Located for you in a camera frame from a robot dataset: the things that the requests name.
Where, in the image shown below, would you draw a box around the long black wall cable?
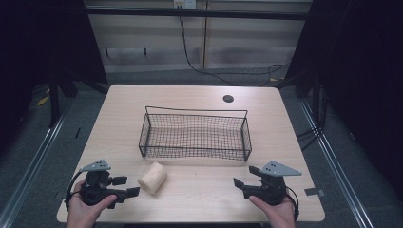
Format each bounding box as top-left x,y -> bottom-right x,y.
178,14 -> 291,87

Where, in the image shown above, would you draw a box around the black horizontal frame bar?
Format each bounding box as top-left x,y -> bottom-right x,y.
85,7 -> 314,21

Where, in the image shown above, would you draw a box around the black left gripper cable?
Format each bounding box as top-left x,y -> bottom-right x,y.
64,170 -> 86,211

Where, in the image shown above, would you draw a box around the black metal stand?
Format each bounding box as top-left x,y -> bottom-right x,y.
48,74 -> 62,129

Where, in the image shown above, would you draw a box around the metal floor rail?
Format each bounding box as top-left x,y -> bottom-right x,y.
0,103 -> 79,228
297,98 -> 376,228

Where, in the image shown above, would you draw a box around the white wall socket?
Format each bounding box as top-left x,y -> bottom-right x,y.
172,0 -> 198,10

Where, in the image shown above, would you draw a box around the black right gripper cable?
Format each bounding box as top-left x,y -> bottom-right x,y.
284,185 -> 300,222

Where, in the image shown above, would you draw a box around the black curtain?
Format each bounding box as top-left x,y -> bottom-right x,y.
284,0 -> 403,194
0,0 -> 108,150

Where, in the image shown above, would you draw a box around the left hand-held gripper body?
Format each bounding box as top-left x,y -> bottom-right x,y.
79,159 -> 119,210

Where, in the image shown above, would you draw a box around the person's left hand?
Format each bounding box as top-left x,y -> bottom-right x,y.
66,180 -> 118,228

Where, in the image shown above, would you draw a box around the person's right hand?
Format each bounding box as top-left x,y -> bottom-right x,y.
248,194 -> 297,228

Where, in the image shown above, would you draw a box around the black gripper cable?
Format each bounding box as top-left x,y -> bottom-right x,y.
64,170 -> 86,211
284,185 -> 300,222

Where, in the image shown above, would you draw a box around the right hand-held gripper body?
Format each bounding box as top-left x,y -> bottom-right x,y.
242,160 -> 303,207

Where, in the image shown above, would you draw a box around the pale beige cylindrical roll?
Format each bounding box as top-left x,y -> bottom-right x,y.
137,161 -> 168,196

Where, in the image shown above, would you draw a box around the yellow tape piece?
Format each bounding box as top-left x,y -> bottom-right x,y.
36,94 -> 51,107

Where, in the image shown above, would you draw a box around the black floor cables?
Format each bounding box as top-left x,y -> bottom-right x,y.
296,124 -> 322,152

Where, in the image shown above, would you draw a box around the grey tape piece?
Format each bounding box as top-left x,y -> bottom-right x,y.
303,187 -> 327,198

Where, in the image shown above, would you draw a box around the black wire mesh basket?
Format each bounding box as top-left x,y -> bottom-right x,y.
138,105 -> 253,162

